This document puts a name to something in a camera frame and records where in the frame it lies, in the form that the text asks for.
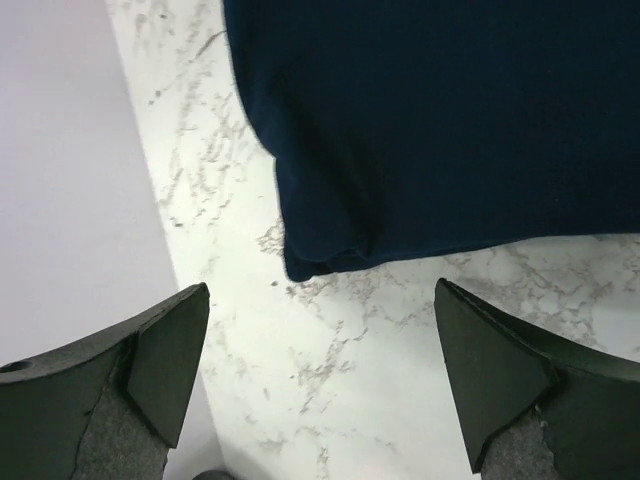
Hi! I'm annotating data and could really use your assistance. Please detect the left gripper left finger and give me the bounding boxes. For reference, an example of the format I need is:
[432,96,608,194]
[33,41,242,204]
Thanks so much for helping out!
[1,283,209,479]

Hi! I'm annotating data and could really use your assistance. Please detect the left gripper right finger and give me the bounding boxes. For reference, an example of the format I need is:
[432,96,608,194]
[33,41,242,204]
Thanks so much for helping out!
[435,279,639,479]

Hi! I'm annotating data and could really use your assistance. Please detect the navy blue t shirt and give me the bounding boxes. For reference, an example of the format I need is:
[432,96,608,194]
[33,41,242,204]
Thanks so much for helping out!
[224,0,639,282]

